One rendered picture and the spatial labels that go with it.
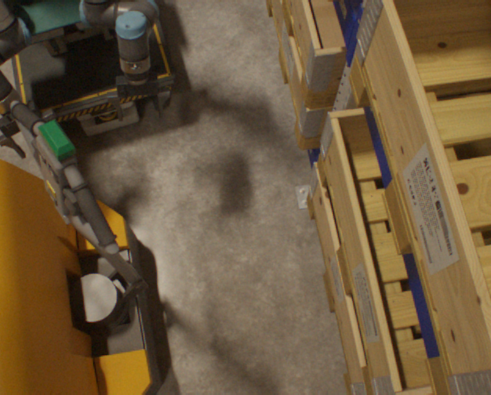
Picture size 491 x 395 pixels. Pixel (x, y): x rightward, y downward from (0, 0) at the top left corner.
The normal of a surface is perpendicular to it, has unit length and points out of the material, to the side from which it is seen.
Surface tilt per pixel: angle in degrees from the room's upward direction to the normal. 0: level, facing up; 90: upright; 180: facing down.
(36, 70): 0
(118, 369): 22
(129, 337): 0
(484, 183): 0
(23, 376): 68
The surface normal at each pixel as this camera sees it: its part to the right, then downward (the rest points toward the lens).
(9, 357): 0.69, -0.40
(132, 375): 0.36, -0.40
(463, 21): 0.17, 0.92
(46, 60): 0.00, -0.35
